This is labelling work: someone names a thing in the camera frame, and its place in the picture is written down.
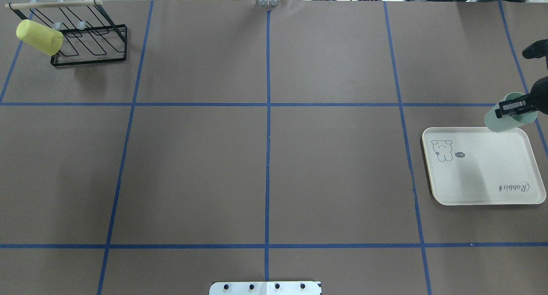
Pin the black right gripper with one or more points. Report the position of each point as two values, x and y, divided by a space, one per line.
540 92

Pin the light green cup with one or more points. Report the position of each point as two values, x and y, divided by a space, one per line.
507 122

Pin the cream rabbit tray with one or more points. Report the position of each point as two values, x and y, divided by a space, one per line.
474 166

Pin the yellow cup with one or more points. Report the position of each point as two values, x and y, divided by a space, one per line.
40 37

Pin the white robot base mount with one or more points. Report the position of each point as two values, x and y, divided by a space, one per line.
266 288

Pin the black wire cup rack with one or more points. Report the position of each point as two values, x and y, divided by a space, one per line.
90 34

